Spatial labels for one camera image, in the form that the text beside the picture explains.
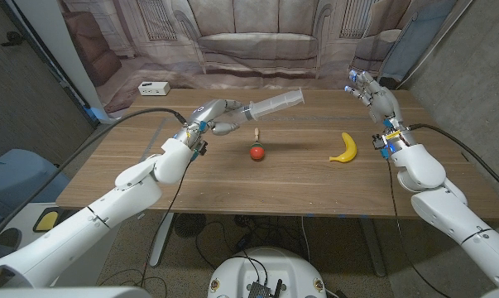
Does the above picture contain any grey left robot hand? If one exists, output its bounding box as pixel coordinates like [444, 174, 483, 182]
[189, 98, 251, 137]

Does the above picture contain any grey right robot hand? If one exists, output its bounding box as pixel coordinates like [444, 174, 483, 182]
[343, 70, 402, 124]

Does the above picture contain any large clear plastic syringe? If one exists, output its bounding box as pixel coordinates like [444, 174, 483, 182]
[242, 87, 305, 122]

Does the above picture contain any red green wooden maraca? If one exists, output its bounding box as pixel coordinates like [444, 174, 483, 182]
[249, 127, 266, 161]

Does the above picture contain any yellow toy banana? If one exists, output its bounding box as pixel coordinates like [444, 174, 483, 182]
[329, 132, 358, 164]

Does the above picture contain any white power strip box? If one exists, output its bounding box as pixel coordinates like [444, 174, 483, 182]
[137, 81, 171, 97]

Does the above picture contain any printed sofa room backdrop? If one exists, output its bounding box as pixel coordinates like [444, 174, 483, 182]
[58, 0, 476, 115]

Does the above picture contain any black round floor fan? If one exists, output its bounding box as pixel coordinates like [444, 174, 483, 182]
[174, 213, 208, 240]

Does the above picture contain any grey table leg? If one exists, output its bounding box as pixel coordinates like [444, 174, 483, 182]
[148, 213, 175, 268]
[358, 218, 387, 277]

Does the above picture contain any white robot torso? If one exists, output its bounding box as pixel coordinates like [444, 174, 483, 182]
[207, 247, 328, 298]

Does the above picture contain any black yellow foot pedal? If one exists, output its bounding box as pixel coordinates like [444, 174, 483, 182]
[32, 206, 65, 233]

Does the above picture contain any blue covered chair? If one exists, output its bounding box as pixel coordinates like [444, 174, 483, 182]
[0, 148, 71, 227]

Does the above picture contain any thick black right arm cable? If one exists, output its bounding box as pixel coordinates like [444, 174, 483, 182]
[408, 123, 499, 198]

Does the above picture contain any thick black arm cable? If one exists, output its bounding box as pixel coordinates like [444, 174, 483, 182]
[408, 123, 499, 198]
[0, 107, 189, 245]

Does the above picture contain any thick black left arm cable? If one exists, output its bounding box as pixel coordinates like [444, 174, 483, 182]
[0, 107, 189, 245]

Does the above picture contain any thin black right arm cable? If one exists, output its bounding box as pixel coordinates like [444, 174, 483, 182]
[386, 158, 455, 298]

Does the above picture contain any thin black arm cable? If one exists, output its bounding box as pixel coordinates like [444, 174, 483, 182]
[386, 158, 455, 298]
[140, 160, 193, 287]

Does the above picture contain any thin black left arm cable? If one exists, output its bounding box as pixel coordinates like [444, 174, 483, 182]
[140, 160, 193, 287]

